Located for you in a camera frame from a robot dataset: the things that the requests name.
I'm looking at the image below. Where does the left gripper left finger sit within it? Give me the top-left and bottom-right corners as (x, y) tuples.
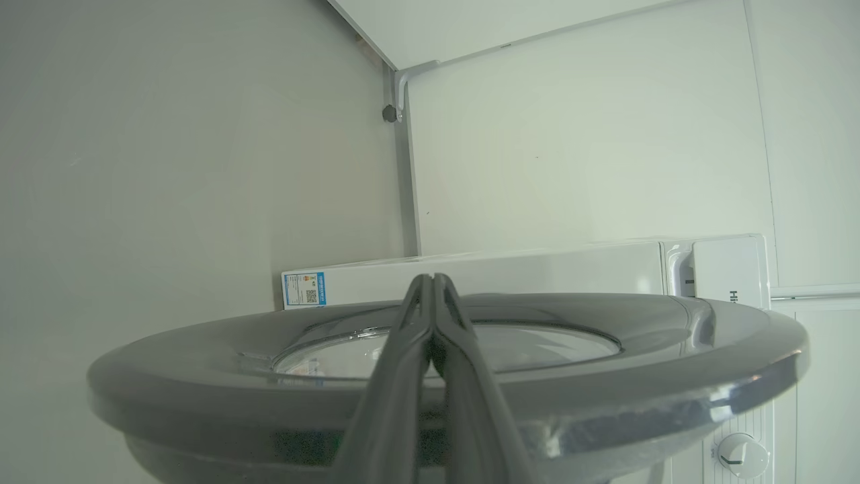
(333, 274), (436, 484)

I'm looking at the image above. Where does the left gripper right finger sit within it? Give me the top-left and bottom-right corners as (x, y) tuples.
(430, 272), (545, 484)

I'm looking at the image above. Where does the grey washing machine door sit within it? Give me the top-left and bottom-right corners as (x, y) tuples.
(86, 292), (810, 484)

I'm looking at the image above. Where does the white front-load washing machine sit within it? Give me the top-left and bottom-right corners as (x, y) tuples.
(281, 234), (800, 484)

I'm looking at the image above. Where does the white control knob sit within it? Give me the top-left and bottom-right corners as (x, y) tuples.
(716, 432), (770, 479)

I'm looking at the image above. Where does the blue energy label sticker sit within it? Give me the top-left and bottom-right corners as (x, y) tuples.
(282, 271), (328, 310)

